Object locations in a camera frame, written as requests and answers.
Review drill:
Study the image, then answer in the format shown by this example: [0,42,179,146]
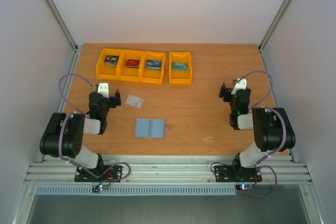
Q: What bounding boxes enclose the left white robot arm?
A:
[39,86,121,181]

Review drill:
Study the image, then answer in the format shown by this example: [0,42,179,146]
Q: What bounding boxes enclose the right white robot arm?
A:
[219,80,296,181]

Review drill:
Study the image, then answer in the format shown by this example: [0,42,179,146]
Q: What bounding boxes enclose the red card stack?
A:
[125,59,141,68]

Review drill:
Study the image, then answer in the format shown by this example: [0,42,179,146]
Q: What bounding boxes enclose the blue card stack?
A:
[145,60,162,70]

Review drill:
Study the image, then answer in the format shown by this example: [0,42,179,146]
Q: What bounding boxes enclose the teal card stack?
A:
[171,62,188,72]

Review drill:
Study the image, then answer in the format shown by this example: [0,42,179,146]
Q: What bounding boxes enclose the yellow bin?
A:
[140,51,166,84]
[169,52,193,84]
[96,48,123,81]
[117,50,144,82]

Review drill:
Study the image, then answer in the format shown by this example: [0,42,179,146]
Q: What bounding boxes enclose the left green circuit board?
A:
[91,184,109,193]

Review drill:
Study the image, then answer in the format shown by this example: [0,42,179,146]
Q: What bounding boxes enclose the green circuit board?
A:
[236,184,256,191]
[91,184,109,193]

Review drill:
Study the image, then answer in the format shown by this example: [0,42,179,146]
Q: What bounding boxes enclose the right green circuit board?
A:
[236,184,256,191]

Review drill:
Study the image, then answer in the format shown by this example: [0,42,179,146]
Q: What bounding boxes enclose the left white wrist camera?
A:
[97,83,109,99]

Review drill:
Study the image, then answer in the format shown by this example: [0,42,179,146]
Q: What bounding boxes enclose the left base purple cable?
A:
[89,161,131,184]

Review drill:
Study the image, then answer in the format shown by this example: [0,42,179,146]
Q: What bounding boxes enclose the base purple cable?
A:
[240,165,278,198]
[89,161,131,184]

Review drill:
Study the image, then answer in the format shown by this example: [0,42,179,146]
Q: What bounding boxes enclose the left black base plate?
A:
[74,165,123,183]

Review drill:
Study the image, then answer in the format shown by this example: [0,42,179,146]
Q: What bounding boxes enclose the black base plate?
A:
[210,162,262,183]
[74,165,123,183]

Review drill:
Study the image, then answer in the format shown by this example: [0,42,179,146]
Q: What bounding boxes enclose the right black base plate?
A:
[210,162,262,183]

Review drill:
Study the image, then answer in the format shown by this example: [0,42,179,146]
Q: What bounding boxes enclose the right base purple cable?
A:
[240,165,278,198]

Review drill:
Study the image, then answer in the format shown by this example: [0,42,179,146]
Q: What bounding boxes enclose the grey slotted cable duct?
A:
[35,185,236,196]

